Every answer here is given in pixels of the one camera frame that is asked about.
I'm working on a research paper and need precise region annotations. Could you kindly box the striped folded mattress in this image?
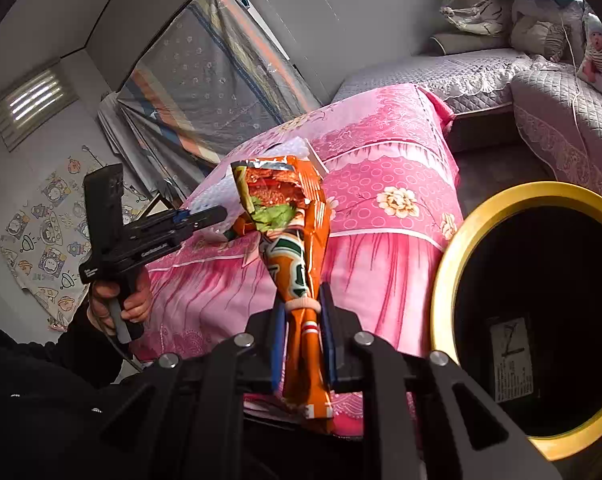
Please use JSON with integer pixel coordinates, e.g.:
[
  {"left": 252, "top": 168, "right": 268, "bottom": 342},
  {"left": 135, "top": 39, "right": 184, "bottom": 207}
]
[{"left": 97, "top": 0, "right": 323, "bottom": 202}]

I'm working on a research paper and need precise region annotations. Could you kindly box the cartoon printed cloth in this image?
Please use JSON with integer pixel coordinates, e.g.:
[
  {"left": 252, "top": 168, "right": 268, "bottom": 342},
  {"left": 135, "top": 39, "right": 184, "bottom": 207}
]
[{"left": 0, "top": 152, "right": 153, "bottom": 332}]

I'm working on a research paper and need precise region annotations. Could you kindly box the white pillow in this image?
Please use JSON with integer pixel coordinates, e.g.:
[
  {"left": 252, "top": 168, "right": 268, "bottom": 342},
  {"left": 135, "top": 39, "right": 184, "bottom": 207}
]
[{"left": 511, "top": 0, "right": 589, "bottom": 56}]

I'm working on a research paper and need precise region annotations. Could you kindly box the tiger plush in plastic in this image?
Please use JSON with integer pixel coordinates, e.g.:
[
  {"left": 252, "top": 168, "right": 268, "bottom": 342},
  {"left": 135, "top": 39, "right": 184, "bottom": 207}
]
[{"left": 439, "top": 0, "right": 510, "bottom": 37}]

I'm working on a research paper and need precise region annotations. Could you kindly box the grey bolster cushion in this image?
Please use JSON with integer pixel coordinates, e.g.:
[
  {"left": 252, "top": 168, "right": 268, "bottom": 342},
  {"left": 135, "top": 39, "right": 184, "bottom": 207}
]
[{"left": 428, "top": 31, "right": 512, "bottom": 57}]

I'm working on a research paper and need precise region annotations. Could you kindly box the white cable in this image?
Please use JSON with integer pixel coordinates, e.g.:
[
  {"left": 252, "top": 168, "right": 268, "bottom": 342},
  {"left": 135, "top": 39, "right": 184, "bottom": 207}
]
[{"left": 560, "top": 14, "right": 583, "bottom": 161}]

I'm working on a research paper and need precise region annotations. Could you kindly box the baby print pillow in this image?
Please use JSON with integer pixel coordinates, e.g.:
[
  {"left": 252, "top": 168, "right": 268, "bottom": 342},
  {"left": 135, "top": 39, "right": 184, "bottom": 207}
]
[{"left": 577, "top": 12, "right": 602, "bottom": 99}]

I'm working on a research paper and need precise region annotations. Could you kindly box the round beige cushion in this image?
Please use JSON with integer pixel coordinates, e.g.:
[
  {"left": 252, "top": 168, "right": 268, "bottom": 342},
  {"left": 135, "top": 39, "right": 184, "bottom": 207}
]
[{"left": 510, "top": 15, "right": 570, "bottom": 64}]

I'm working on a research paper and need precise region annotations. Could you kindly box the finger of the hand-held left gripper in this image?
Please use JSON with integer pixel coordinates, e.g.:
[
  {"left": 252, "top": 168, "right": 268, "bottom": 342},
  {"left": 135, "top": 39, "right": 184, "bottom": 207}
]
[
  {"left": 170, "top": 204, "right": 229, "bottom": 231},
  {"left": 151, "top": 226, "right": 201, "bottom": 252}
]

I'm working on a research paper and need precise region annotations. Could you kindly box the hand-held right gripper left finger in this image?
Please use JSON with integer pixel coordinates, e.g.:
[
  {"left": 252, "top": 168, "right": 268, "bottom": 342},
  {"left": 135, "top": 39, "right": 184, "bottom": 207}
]
[{"left": 81, "top": 302, "right": 288, "bottom": 480}]

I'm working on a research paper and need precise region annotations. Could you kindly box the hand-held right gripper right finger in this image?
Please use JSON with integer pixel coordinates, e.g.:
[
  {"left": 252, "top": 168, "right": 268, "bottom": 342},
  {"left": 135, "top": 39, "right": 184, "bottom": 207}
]
[{"left": 318, "top": 282, "right": 564, "bottom": 480}]

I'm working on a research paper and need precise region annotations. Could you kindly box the person's left forearm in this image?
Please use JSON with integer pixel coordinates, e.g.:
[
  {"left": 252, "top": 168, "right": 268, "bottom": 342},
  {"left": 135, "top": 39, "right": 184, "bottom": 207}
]
[{"left": 0, "top": 302, "right": 137, "bottom": 480}]

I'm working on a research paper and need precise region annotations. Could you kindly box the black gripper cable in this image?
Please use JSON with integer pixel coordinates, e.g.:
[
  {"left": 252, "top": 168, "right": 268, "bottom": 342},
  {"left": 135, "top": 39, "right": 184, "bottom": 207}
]
[{"left": 88, "top": 300, "right": 145, "bottom": 373}]

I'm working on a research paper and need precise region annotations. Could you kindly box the pink floral blanket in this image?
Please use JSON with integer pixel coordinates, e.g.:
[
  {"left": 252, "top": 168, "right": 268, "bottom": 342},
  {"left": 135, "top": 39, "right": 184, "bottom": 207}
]
[{"left": 130, "top": 83, "right": 465, "bottom": 438}]

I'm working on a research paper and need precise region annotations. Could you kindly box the person's left hand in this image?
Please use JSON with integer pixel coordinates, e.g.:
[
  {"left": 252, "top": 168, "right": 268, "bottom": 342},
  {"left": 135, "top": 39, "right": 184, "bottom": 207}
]
[{"left": 88, "top": 266, "right": 153, "bottom": 334}]

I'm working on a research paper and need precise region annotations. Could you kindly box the white printed label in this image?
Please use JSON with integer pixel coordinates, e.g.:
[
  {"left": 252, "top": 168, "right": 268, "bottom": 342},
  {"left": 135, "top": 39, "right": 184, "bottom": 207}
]
[{"left": 490, "top": 317, "right": 534, "bottom": 404}]

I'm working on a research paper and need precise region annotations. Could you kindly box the white plastic mailer bag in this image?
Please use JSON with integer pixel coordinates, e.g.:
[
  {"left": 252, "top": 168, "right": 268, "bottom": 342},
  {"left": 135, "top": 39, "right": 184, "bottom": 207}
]
[{"left": 183, "top": 137, "right": 329, "bottom": 242}]

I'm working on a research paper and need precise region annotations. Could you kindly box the grey quilted sofa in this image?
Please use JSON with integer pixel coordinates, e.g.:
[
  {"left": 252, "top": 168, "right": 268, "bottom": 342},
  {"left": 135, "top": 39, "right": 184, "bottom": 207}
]
[{"left": 331, "top": 47, "right": 602, "bottom": 221}]

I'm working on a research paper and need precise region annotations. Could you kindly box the orange snack wrapper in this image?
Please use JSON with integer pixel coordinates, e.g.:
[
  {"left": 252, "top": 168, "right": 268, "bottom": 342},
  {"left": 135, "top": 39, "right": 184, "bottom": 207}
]
[{"left": 229, "top": 155, "right": 336, "bottom": 434}]

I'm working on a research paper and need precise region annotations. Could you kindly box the yellow-rimmed black trash bin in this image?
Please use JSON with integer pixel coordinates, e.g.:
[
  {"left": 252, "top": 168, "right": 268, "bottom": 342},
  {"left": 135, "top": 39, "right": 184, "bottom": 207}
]
[{"left": 429, "top": 181, "right": 602, "bottom": 462}]

